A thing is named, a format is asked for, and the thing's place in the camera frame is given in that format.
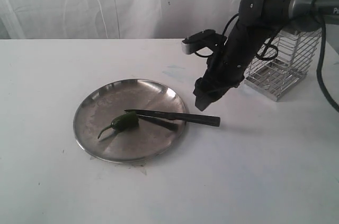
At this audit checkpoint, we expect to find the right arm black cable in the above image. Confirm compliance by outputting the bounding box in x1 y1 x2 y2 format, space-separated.
194 0 339 115

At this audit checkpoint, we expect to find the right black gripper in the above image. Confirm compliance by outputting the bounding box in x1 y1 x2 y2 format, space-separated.
193 20 272 111

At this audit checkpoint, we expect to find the wire metal utensil holder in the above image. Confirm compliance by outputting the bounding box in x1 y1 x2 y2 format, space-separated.
244 29 321 101

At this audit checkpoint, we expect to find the round steel plate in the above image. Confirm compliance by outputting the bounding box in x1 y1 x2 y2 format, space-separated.
73 79 188 163

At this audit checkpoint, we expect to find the black handled kitchen knife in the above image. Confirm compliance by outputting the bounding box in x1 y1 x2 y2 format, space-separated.
125 109 221 127

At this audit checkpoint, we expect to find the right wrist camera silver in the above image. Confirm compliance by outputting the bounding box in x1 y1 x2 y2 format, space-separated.
181 29 227 55

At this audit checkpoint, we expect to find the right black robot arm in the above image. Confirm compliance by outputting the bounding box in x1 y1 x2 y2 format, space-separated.
184 0 338 111

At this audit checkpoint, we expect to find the green jalapeno pepper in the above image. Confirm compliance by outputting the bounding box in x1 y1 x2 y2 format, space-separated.
97 111 139 139

